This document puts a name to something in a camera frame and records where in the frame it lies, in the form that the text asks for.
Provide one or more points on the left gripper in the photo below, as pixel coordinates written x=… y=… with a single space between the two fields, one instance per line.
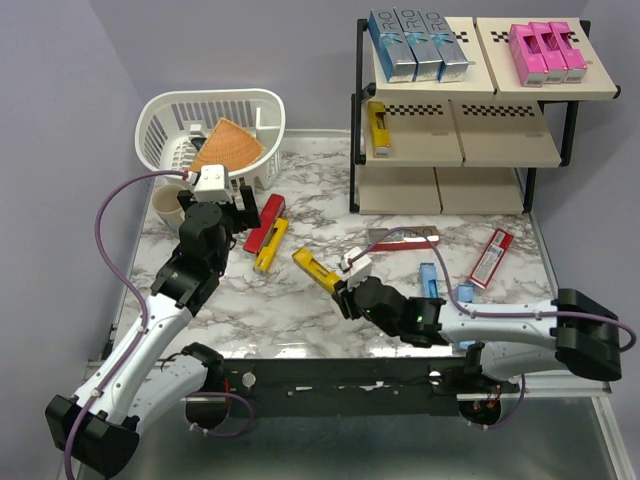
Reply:
x=243 y=218

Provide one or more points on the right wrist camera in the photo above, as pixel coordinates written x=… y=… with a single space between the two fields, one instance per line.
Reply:
x=355 y=267

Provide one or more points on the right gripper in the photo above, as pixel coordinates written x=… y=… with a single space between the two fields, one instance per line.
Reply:
x=344 y=298

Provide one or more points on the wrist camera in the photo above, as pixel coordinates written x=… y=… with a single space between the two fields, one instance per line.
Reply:
x=355 y=267
x=211 y=184

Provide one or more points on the light blue toothpaste box centre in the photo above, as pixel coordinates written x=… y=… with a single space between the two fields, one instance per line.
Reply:
x=428 y=280

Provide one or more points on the red white toothpaste box right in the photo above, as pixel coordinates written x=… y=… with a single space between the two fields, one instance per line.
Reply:
x=492 y=256

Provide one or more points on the pink toothpaste box horizontal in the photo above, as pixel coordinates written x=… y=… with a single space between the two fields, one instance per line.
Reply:
x=529 y=62

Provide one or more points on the black item in basket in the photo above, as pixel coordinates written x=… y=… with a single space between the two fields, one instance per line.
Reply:
x=196 y=140

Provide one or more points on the black three-tier shelf rack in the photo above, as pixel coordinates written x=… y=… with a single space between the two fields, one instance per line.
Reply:
x=470 y=147

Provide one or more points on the light blue toothpaste box right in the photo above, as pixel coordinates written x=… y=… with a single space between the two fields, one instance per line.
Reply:
x=464 y=295

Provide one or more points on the silver red toothpaste box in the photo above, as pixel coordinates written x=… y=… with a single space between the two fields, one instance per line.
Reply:
x=411 y=238

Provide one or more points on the orange woven fan mat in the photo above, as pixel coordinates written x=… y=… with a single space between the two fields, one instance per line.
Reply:
x=230 y=145

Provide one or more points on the white plastic basket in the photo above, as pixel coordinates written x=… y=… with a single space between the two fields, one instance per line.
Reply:
x=169 y=122

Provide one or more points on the yellow toothpaste box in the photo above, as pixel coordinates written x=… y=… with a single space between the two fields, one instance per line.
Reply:
x=327 y=279
x=380 y=136
x=268 y=253

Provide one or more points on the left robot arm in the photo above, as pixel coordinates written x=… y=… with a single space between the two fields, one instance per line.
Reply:
x=101 y=424

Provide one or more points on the silver blue toothpaste box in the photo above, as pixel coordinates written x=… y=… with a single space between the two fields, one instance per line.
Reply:
x=454 y=61
x=394 y=54
x=428 y=59

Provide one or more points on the light blue toothpaste box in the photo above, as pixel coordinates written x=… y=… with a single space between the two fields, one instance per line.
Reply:
x=464 y=295
x=428 y=280

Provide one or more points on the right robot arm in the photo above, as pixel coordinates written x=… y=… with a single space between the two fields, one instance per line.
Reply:
x=570 y=332

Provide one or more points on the beige ceramic mug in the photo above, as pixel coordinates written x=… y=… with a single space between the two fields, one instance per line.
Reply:
x=166 y=205

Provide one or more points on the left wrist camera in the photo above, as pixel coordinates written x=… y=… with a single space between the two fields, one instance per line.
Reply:
x=211 y=184

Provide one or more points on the pink toothpaste box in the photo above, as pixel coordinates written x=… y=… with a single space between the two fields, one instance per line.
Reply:
x=561 y=42
x=545 y=44

